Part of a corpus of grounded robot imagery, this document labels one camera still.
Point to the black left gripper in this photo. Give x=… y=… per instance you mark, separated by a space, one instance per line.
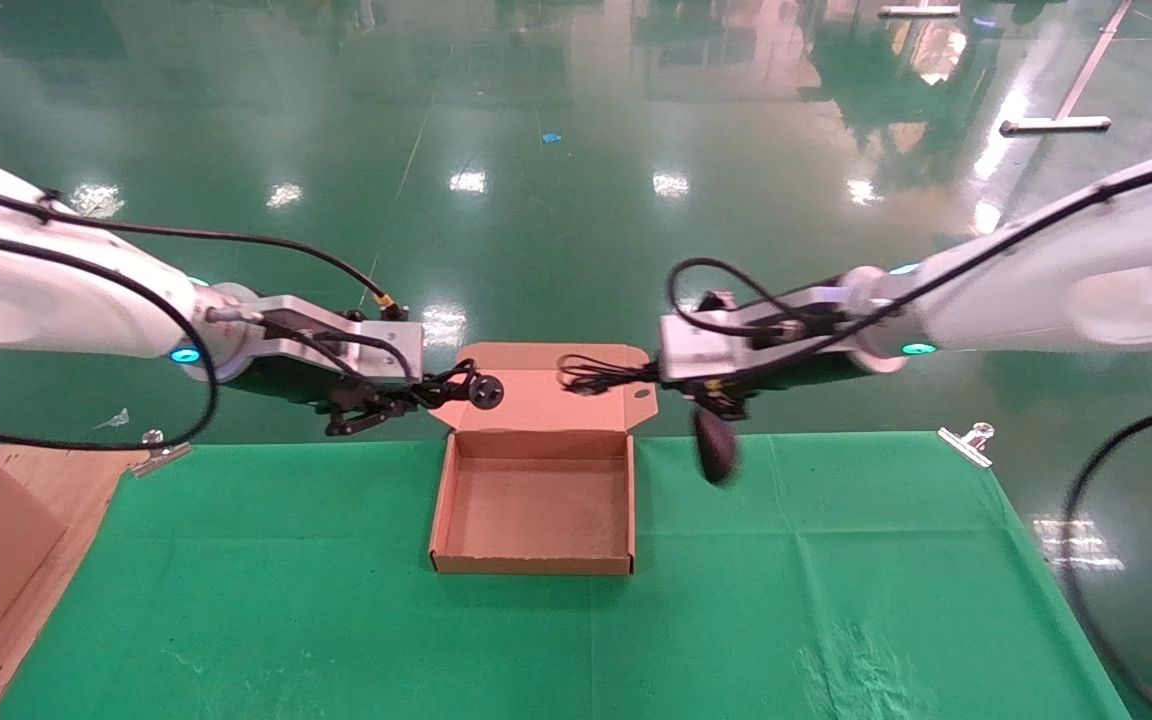
x=301 y=335

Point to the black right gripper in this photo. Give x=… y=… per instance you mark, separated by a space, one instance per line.
x=791 y=325

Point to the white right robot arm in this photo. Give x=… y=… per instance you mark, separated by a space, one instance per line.
x=1066 y=280

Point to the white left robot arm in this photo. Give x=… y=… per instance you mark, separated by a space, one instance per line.
x=36 y=280

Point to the open brown cardboard box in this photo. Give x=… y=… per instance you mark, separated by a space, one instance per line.
x=536 y=510

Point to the metal binder clip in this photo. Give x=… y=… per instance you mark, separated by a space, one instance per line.
x=158 y=452
x=968 y=445

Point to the clear plastic floor scrap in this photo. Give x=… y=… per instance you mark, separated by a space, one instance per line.
x=114 y=421

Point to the green table cloth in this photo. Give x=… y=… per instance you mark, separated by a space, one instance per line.
x=716 y=610

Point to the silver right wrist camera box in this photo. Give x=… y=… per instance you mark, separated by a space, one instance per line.
x=696 y=345

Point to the white table leg frame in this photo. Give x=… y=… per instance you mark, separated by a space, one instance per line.
x=1056 y=125
x=918 y=12

